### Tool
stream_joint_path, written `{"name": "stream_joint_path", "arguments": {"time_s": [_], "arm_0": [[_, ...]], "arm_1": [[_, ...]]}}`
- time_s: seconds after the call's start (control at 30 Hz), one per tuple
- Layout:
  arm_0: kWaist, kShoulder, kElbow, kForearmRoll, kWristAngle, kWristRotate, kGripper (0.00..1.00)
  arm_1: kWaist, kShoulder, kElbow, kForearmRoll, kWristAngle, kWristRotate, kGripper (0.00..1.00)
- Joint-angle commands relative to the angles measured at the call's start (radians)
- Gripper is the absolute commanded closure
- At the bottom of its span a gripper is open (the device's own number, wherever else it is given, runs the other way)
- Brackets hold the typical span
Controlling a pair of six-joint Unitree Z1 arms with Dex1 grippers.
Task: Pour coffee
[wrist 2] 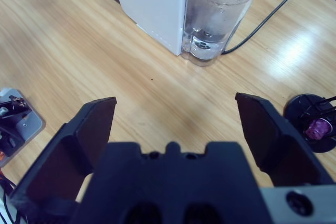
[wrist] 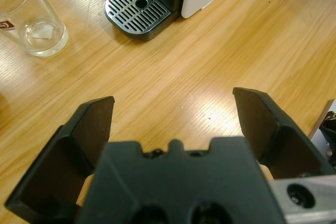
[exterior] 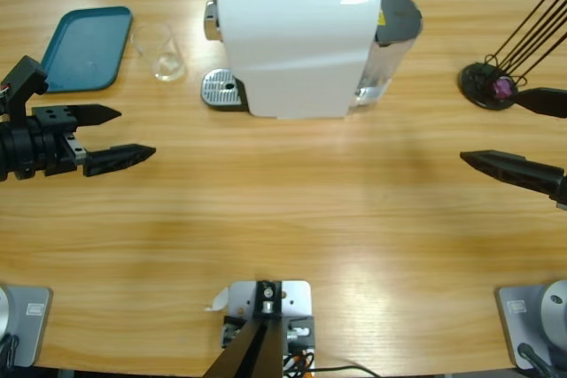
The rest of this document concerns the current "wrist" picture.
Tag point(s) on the clear drinking glass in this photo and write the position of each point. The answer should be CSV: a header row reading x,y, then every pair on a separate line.
x,y
36,48

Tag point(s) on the white scrap inside glass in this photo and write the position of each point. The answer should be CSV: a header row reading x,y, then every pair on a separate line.
x,y
42,32

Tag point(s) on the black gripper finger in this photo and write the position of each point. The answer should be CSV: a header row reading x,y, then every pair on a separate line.
x,y
257,119
65,155

